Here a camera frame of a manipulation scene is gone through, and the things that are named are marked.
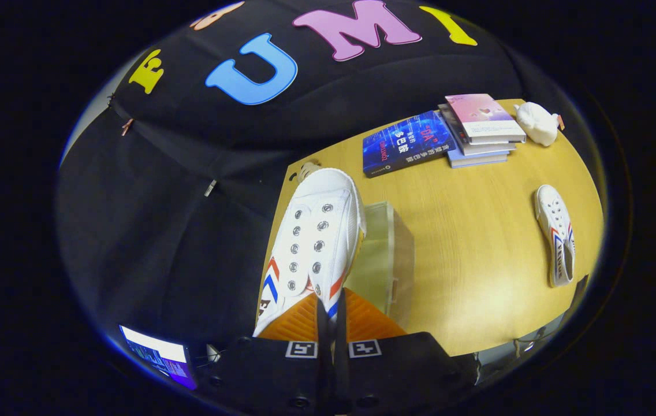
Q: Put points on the computer monitor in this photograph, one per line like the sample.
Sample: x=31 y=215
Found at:
x=155 y=352

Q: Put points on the small red clip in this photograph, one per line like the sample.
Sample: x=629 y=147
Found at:
x=127 y=127

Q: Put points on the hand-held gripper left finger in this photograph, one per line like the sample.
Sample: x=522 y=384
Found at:
x=322 y=329

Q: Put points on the small silver clip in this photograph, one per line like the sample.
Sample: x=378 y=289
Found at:
x=211 y=188

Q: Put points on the tan plush dog toy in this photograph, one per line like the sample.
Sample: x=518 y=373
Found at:
x=306 y=170

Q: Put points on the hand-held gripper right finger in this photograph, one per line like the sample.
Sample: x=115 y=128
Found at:
x=340 y=323

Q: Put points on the black backdrop cloth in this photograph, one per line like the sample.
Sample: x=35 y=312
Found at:
x=160 y=231

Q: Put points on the pale blue book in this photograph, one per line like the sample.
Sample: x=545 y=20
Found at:
x=478 y=160

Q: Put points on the white plush toy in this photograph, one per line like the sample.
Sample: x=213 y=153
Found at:
x=536 y=124

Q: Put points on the white canvas shoe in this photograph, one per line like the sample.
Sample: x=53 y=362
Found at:
x=316 y=219
x=556 y=231

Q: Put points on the grey book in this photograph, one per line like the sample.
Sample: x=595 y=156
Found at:
x=452 y=130

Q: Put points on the beige fabric storage box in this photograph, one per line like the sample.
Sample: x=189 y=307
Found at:
x=391 y=260

